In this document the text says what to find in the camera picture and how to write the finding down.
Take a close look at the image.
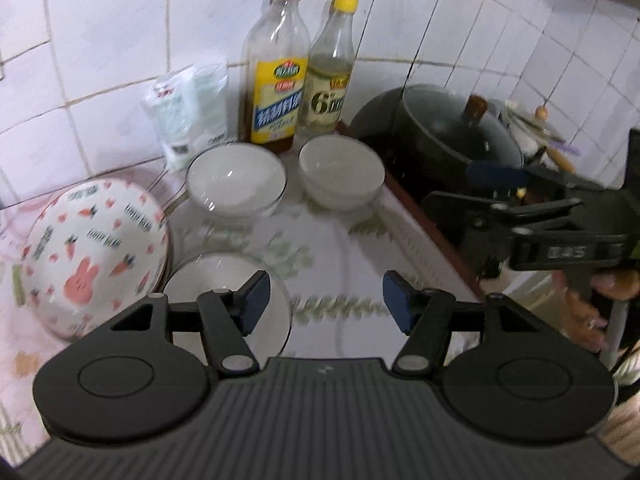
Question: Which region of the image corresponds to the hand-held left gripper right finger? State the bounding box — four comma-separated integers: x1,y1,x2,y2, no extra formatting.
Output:
382,270,547,377

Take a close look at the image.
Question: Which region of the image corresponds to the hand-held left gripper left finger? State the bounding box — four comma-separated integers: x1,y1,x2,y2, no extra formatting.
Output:
107,270,273,377

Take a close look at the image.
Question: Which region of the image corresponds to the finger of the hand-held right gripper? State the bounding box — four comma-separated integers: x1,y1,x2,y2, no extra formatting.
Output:
466,162,583,198
421,190,585,233

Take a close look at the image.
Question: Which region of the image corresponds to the clear glass bowl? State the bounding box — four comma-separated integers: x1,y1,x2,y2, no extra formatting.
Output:
186,142,289,219

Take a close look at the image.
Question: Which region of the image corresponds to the bunny print plate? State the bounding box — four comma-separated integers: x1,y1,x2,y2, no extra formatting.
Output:
19,178,171,342

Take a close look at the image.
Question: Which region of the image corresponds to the person's right hand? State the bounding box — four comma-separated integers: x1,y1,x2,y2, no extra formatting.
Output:
564,269,640,357

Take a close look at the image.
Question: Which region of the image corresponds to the small cream pot with lid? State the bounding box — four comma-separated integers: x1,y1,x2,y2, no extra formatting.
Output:
501,100,582,172

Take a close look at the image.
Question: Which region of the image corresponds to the black pot with glass lid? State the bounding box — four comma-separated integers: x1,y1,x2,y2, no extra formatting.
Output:
394,85,527,187

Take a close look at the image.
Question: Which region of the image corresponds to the floral tablecloth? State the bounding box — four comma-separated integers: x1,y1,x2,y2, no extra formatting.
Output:
0,160,483,463

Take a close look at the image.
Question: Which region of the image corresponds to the black stove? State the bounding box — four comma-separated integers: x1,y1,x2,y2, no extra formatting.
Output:
345,85,640,283

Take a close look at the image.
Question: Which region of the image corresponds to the vinegar bottle yellow cap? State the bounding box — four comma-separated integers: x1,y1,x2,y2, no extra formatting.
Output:
298,0,360,136

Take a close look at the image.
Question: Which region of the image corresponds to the white salt bag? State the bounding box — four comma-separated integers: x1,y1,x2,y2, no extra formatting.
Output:
141,62,230,172

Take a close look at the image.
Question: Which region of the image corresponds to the cooking wine bottle yellow label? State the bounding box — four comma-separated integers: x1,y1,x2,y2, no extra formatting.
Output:
240,0,312,155

